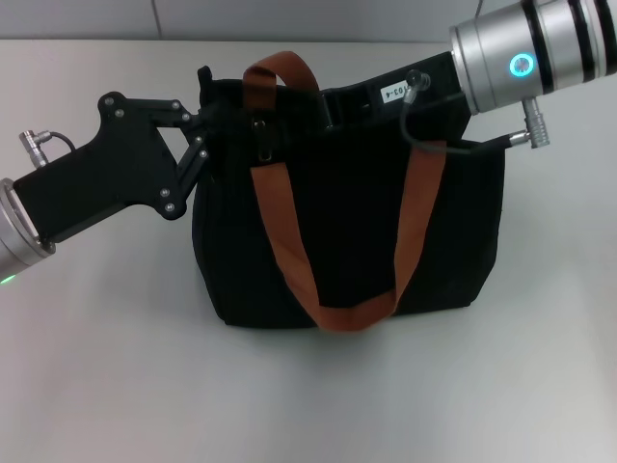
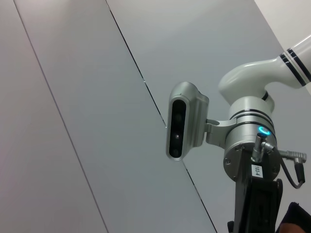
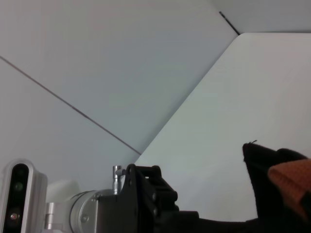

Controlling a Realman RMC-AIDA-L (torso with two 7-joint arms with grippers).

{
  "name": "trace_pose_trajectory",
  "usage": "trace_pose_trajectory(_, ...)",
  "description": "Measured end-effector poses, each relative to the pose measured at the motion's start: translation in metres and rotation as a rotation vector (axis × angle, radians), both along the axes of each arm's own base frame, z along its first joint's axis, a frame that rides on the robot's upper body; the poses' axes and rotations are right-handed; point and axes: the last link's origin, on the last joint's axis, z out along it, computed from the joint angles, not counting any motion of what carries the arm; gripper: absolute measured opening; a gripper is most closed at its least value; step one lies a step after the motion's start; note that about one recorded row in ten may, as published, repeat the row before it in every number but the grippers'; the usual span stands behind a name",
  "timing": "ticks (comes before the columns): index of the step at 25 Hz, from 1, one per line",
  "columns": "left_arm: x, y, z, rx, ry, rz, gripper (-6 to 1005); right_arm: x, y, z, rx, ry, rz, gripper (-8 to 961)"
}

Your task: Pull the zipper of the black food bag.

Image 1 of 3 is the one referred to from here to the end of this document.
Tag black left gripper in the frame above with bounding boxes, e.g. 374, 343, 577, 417
13, 90, 217, 245

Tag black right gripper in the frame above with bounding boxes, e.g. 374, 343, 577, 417
319, 51, 477, 131

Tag silver zipper pull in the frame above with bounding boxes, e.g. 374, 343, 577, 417
250, 115, 276, 165

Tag black food bag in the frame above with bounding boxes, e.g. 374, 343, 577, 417
190, 50, 506, 335

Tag left gripper cable with plug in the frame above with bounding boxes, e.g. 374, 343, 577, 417
17, 129, 74, 168

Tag gripper cable with plug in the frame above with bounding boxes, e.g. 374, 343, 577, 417
17, 129, 74, 168
399, 69, 550, 155

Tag right gripper cable with plug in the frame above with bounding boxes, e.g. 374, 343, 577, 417
399, 69, 550, 155

